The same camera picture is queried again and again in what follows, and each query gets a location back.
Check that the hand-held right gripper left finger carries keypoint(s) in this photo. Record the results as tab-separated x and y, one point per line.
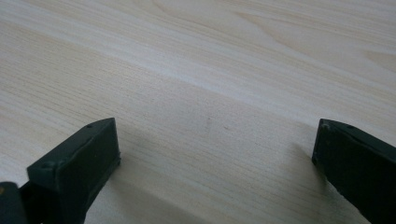
77	168

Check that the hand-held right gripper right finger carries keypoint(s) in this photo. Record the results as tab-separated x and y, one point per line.
358	161

